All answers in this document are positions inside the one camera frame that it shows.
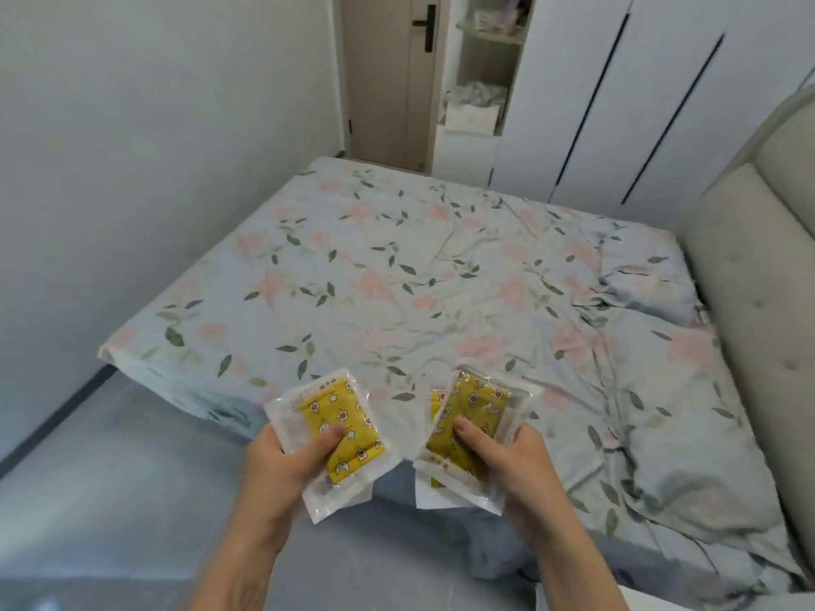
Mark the person's left hand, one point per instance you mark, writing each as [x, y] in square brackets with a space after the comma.
[274, 483]

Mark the person's right hand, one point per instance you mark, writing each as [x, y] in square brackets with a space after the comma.
[528, 489]

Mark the white box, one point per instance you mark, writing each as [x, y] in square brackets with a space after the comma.
[471, 120]

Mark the wooden shelf unit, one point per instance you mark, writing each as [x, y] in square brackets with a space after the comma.
[484, 57]

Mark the floral pillow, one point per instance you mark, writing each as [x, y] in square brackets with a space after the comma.
[700, 451]
[649, 279]

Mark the floral bed sheet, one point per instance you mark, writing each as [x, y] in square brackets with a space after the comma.
[414, 279]

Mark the beige padded headboard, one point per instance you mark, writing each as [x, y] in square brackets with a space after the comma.
[764, 279]

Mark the white cabinet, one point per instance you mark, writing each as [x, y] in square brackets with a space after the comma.
[560, 120]

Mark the gray crumpled clothes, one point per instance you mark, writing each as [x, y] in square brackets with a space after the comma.
[477, 95]

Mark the beige door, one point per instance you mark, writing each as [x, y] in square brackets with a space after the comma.
[336, 57]
[382, 89]

